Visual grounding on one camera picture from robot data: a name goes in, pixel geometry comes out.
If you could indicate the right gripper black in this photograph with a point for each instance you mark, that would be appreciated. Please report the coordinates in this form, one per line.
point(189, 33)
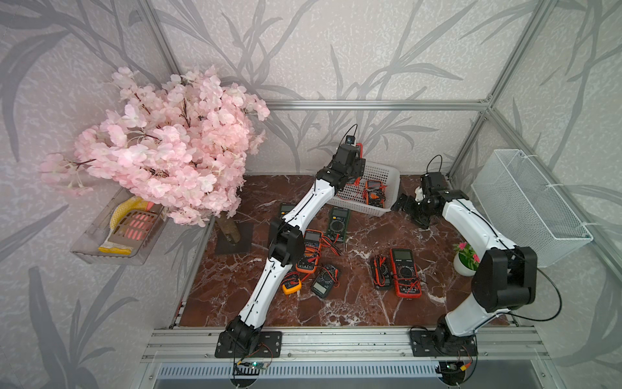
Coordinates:
point(421, 221)

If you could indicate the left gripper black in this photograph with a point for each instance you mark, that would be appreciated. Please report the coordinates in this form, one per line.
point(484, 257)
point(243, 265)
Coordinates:
point(359, 168)

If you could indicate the orange black multimeter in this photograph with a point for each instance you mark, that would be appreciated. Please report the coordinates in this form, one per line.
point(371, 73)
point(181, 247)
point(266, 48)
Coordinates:
point(374, 193)

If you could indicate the green multimeter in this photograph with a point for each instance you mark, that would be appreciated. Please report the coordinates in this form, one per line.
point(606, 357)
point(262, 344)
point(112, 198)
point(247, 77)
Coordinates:
point(286, 208)
point(338, 224)

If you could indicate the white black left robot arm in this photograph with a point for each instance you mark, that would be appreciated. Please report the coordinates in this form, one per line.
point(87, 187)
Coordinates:
point(286, 239)

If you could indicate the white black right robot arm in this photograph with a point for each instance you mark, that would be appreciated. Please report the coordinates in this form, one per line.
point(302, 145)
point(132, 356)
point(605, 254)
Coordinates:
point(506, 277)

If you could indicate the white plastic perforated basket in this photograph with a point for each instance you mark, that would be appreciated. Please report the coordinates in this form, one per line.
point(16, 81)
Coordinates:
point(352, 196)

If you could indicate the large red multimeter right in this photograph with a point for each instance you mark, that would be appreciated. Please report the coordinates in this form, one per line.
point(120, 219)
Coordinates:
point(405, 274)

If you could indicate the orange Victor multimeter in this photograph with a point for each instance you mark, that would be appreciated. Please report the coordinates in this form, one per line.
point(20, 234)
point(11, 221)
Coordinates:
point(309, 262)

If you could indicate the small black red multimeter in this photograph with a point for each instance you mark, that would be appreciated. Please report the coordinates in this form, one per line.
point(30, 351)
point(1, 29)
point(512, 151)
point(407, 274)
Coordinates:
point(381, 272)

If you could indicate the small dark grey multimeter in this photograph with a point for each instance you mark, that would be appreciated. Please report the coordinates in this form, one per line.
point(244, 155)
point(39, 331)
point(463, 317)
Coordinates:
point(326, 279)

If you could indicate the small yellow multimeter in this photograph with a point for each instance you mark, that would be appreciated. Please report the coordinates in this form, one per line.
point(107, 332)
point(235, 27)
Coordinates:
point(291, 283)

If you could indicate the small potted pink flowers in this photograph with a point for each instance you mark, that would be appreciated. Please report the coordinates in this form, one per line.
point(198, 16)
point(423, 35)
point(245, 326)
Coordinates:
point(466, 261)

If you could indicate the pink cherry blossom tree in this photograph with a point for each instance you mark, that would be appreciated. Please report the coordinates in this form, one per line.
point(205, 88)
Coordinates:
point(182, 145)

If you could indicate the yellow item on shelf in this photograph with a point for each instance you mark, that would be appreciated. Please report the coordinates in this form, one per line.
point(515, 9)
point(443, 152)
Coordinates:
point(134, 203)

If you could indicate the white wire mesh wall basket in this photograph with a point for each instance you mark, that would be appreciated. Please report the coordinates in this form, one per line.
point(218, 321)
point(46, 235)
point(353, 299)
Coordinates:
point(527, 208)

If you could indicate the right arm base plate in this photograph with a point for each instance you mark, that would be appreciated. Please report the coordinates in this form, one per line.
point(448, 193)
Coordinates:
point(441, 344)

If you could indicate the tree trunk base plate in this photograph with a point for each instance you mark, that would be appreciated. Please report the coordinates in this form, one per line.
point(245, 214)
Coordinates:
point(233, 237)

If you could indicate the aluminium front rail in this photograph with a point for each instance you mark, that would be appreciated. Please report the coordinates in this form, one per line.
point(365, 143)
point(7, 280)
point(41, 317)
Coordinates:
point(197, 344)

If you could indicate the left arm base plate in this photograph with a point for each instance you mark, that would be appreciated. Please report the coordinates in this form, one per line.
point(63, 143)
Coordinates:
point(263, 344)

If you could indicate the clear acrylic wall shelf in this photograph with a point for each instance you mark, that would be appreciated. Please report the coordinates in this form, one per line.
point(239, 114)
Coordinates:
point(129, 244)

